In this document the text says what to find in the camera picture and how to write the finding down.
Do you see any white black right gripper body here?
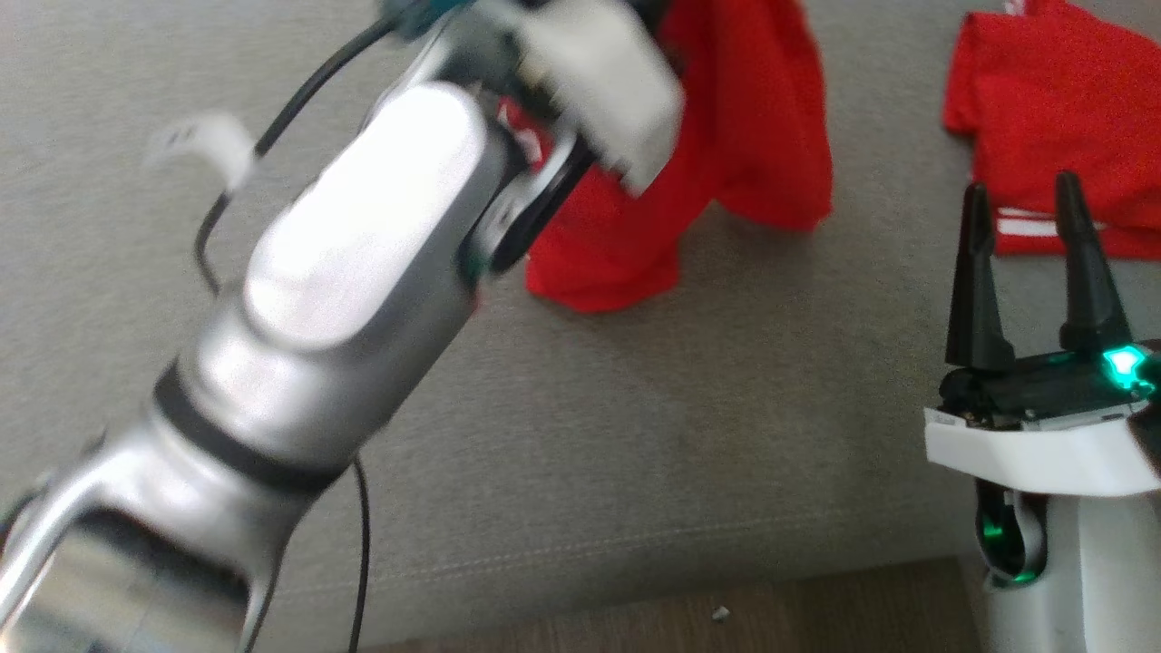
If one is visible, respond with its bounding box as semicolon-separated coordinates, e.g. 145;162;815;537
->
925;343;1161;498

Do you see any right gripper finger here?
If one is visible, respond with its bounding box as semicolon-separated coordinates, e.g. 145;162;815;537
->
1052;171;1135;356
945;181;1017;375

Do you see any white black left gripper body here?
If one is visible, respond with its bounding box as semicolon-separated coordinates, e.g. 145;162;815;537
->
490;0;688;197

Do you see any red garment with white patches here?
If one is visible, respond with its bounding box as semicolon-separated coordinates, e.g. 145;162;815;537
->
524;0;834;314

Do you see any red basketball jersey white trim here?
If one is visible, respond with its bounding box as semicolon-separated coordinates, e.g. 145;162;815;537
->
943;0;1161;261

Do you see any grey and yellow sofa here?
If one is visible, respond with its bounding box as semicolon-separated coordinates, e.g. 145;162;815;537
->
0;0;1161;649

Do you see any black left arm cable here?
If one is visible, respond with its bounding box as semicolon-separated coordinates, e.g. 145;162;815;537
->
195;0;473;653

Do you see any white cable tag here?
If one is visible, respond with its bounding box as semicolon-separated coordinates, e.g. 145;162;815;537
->
145;111;259;191

